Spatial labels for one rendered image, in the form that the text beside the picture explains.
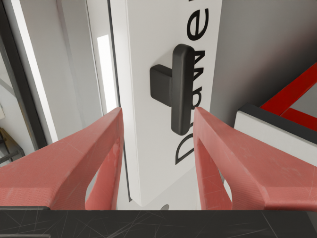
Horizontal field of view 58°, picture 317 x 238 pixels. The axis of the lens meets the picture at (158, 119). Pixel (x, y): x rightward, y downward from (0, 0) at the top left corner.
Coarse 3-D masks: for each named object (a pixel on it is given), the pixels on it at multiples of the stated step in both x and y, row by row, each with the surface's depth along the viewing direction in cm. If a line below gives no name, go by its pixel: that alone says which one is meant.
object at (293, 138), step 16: (304, 80) 46; (288, 96) 42; (304, 96) 42; (240, 112) 37; (256, 112) 37; (272, 112) 39; (288, 112) 38; (304, 112) 39; (240, 128) 38; (256, 128) 36; (272, 128) 34; (288, 128) 34; (304, 128) 34; (272, 144) 35; (288, 144) 34; (304, 144) 32; (304, 160) 33
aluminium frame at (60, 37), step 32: (0, 0) 16; (32, 0) 15; (64, 0) 17; (0, 32) 16; (32, 32) 16; (64, 32) 18; (32, 64) 17; (64, 64) 19; (32, 96) 19; (64, 96) 19; (96, 96) 21; (32, 128) 21; (64, 128) 20
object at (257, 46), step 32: (224, 0) 29; (256, 0) 33; (288, 0) 40; (224, 32) 31; (256, 32) 36; (288, 32) 44; (224, 64) 34; (256, 64) 41; (288, 64) 50; (224, 96) 37; (256, 96) 46
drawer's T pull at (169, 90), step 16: (176, 48) 19; (192, 48) 19; (160, 64) 22; (176, 64) 19; (192, 64) 20; (160, 80) 22; (176, 80) 20; (192, 80) 21; (160, 96) 22; (176, 96) 21; (176, 112) 22; (176, 128) 22
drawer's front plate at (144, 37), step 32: (128, 0) 18; (160, 0) 20; (192, 0) 22; (128, 32) 19; (160, 32) 21; (192, 32) 24; (128, 64) 21; (128, 96) 22; (128, 128) 25; (160, 128) 27; (192, 128) 31; (128, 160) 27; (160, 160) 29; (192, 160) 34; (160, 192) 32
